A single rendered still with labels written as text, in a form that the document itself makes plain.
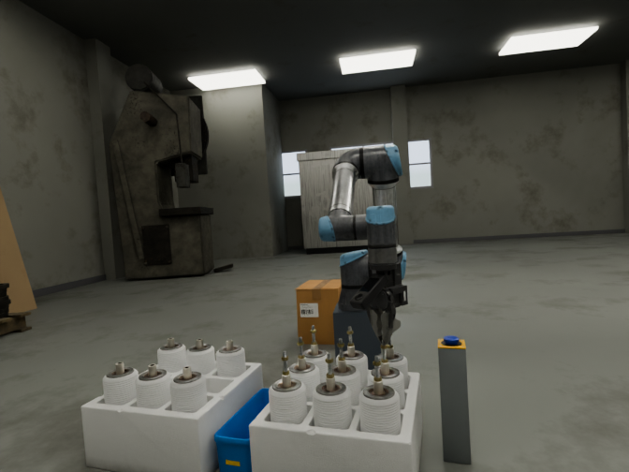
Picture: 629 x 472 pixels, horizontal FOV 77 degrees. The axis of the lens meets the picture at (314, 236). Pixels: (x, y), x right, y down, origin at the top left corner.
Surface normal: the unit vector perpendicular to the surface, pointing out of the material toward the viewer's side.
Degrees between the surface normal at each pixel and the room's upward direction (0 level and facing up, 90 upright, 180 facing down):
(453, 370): 90
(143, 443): 90
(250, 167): 90
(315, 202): 90
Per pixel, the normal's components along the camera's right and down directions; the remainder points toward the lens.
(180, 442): -0.30, 0.06
